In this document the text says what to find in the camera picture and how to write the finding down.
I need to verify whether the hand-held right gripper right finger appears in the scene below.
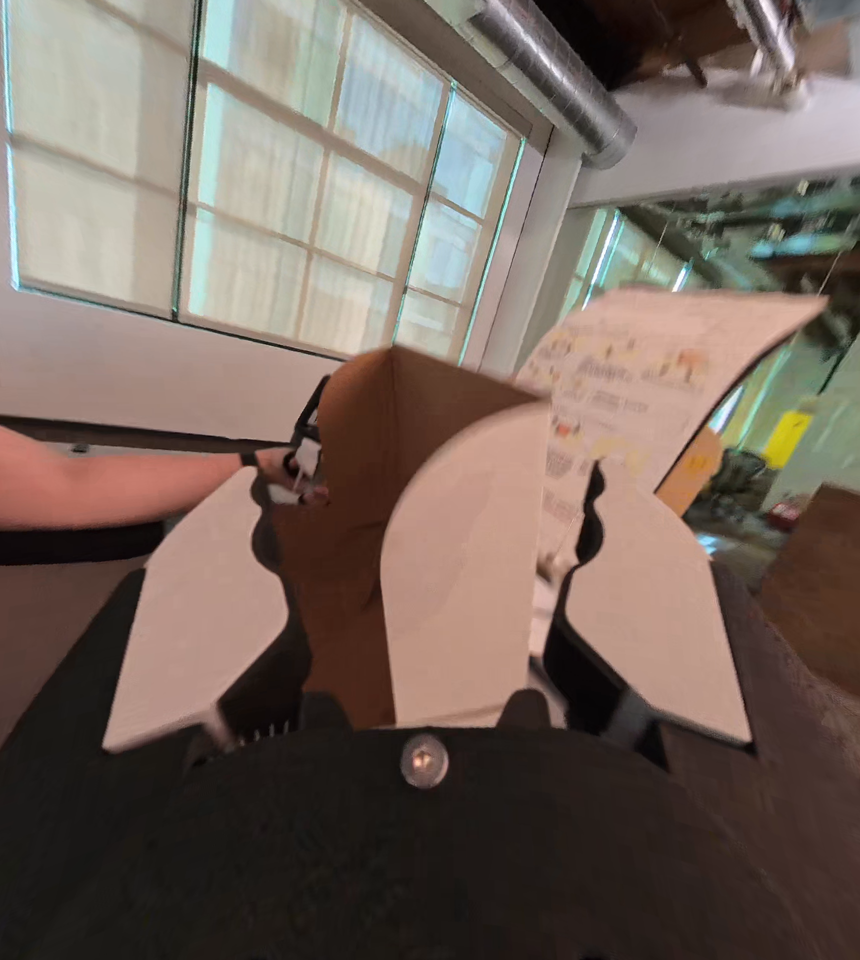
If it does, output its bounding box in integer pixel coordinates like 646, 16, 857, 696
546, 459, 760, 750

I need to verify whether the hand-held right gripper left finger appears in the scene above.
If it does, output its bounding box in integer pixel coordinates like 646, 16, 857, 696
102, 466, 310, 753

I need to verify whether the white cardboard mailer box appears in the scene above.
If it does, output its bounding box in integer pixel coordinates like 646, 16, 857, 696
272, 345, 553, 732

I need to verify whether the person's left forearm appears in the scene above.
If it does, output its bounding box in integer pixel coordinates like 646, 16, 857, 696
0, 408, 260, 535

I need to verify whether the person's left hand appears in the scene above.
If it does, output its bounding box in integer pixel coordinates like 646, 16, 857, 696
253, 446, 330, 511

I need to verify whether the wooden backing board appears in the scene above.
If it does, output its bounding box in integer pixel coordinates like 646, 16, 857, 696
655, 426, 725, 519

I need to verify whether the yellow sign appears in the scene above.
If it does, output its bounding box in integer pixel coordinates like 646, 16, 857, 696
763, 411, 815, 468

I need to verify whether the printed instruction sheet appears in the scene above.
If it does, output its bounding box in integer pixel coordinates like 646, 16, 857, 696
516, 287, 830, 560

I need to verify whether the silver ventilation duct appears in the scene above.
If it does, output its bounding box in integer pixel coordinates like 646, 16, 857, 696
467, 0, 637, 170
730, 0, 810, 80

